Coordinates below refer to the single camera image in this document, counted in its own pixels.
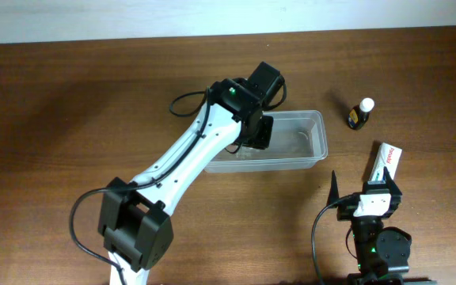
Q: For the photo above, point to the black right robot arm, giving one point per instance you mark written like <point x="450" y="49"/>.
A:
<point x="382" y="253"/>

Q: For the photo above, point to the dark syrup bottle white cap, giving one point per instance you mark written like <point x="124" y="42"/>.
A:
<point x="360" y="113"/>

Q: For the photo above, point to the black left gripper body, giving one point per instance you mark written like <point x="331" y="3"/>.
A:
<point x="263" y="133"/>

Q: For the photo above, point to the white medicine box red text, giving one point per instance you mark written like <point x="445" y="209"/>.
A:
<point x="388" y="157"/>

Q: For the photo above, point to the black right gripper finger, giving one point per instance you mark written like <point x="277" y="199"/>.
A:
<point x="390" y="184"/>
<point x="333" y="196"/>

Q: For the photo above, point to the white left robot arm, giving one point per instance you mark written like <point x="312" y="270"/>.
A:
<point x="135" y="219"/>

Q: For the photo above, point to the clear plastic container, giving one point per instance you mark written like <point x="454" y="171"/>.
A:
<point x="298" y="141"/>

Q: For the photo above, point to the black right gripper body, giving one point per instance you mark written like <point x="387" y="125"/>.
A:
<point x="345" y="211"/>

